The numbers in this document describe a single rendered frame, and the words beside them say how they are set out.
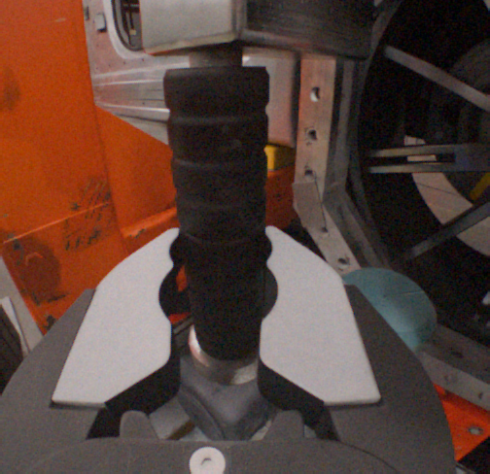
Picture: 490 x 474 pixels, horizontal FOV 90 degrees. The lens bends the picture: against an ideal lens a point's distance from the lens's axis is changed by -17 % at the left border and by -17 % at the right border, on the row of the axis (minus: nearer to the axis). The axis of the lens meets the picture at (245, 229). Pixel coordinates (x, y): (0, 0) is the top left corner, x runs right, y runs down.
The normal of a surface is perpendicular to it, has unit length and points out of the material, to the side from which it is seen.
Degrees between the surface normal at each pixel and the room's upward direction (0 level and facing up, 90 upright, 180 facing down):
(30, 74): 90
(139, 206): 90
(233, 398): 0
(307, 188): 90
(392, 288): 0
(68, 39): 90
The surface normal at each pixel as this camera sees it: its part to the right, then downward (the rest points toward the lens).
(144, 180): 0.73, 0.34
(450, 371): -0.68, 0.37
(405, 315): 0.00, -0.87
